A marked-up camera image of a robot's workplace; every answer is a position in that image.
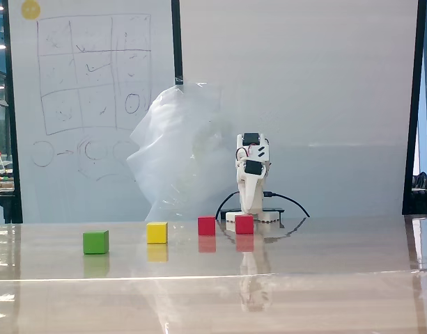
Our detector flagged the whiteboard with grid drawing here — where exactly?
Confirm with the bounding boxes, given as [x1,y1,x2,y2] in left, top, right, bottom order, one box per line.
[1,0,185,224]

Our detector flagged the translucent plastic bag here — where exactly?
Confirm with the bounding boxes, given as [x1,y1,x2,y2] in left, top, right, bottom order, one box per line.
[125,81,242,222]

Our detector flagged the yellow wooden cube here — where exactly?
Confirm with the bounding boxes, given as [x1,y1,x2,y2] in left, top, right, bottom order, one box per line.
[146,221,169,245]

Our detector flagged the green wooden cube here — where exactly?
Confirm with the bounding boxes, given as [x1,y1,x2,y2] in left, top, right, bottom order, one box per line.
[82,230,110,255]

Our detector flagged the blank white board panel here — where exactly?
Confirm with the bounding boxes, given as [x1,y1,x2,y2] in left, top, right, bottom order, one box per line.
[171,0,427,218]

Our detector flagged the black cable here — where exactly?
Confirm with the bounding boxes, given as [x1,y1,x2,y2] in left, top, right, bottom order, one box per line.
[263,190,311,219]
[215,191,240,221]

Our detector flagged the cluttered background desk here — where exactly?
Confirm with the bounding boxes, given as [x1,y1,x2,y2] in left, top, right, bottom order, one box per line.
[0,145,16,202]

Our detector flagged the red wooden cube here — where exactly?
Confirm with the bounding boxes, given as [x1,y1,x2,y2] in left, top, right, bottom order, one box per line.
[197,215,217,237]
[235,214,255,235]

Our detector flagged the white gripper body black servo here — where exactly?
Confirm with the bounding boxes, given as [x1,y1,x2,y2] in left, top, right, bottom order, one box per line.
[237,159,267,182]

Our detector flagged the black bag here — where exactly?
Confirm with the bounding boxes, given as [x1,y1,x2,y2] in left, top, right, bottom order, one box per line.
[409,171,427,215]

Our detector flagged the yellow round magnet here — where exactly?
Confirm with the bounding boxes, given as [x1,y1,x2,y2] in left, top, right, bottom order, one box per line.
[21,0,42,20]

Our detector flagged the black bin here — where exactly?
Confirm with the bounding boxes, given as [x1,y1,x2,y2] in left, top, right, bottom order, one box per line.
[0,190,23,224]

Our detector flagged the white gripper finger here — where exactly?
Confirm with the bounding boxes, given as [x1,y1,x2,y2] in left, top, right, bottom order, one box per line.
[238,178,257,213]
[251,178,264,214]

